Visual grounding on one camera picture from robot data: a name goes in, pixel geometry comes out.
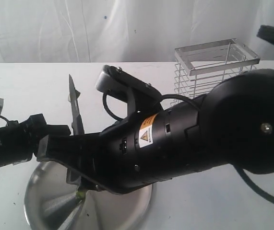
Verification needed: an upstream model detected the black serrated knife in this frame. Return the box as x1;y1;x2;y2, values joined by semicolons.
65;73;86;187

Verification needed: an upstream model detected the metal wire utensil holder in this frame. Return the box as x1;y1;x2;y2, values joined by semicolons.
174;38;261;99

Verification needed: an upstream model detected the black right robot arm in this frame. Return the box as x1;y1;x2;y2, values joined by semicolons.
37;69;274;194

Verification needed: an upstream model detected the green vegetable piece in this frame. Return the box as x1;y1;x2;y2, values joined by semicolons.
75;189;87;200

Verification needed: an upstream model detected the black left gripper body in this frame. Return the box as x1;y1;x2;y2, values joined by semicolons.
0;114;48;167

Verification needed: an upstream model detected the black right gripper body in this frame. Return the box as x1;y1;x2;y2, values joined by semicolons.
79;109;204;194

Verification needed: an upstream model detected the white backdrop curtain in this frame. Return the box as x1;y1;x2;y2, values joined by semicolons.
0;0;274;63

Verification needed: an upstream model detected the round steel plate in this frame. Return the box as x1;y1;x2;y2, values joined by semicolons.
24;161;153;230

